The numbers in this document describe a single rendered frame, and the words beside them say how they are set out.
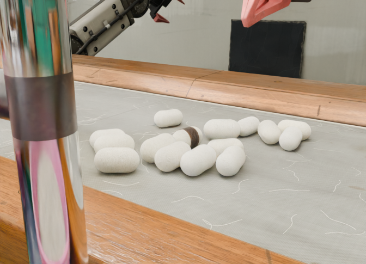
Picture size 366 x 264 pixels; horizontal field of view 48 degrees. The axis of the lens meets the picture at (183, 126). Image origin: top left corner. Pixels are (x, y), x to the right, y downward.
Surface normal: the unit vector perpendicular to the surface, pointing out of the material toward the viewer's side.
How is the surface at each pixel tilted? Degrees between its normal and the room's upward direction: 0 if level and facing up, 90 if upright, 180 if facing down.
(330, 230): 0
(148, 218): 0
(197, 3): 90
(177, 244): 0
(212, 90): 45
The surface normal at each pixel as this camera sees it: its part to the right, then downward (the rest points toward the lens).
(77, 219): 0.91, 0.13
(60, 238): 0.48, 0.26
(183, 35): -0.48, 0.26
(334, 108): -0.40, -0.50
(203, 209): 0.00, -0.95
